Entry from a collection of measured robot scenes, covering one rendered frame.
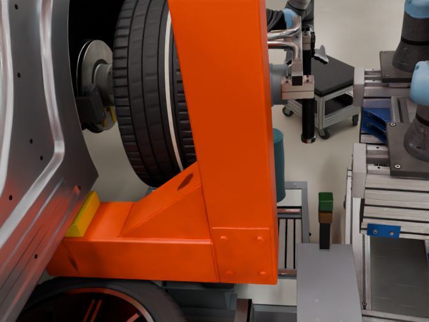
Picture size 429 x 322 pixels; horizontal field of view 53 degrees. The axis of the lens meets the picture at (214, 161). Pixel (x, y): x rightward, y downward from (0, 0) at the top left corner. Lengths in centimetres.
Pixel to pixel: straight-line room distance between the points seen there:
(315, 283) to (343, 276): 9
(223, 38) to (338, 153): 184
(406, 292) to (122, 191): 154
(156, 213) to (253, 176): 29
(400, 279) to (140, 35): 118
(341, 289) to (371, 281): 35
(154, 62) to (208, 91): 35
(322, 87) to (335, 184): 56
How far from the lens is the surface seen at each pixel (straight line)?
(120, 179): 260
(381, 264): 172
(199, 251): 116
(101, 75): 157
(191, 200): 106
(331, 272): 136
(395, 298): 163
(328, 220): 131
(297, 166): 247
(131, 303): 130
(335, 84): 256
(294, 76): 119
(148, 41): 121
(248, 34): 80
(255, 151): 92
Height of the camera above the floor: 150
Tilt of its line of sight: 36 degrees down
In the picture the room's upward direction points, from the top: 9 degrees counter-clockwise
